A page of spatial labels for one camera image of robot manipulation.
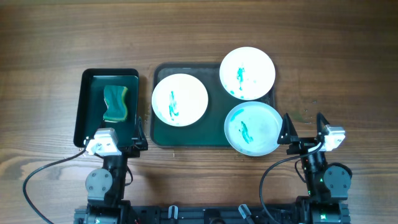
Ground small black water tray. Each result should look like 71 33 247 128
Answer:
73 68 139 147

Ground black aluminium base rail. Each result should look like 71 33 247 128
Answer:
73 203 351 224

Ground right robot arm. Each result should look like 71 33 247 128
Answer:
277 113 353 223

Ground large dark serving tray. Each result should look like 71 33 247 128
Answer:
149 62 276 149

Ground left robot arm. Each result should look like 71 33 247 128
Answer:
74 115 148 224

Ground pale blue plate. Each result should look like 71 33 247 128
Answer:
224 101 282 157

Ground white plate top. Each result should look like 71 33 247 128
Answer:
220 47 276 101

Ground green yellow sponge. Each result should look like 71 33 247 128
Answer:
103 85 128 123

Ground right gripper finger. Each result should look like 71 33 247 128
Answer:
317 112 330 136
277 113 298 144

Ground white plate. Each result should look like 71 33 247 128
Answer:
220 47 276 101
151 73 209 127

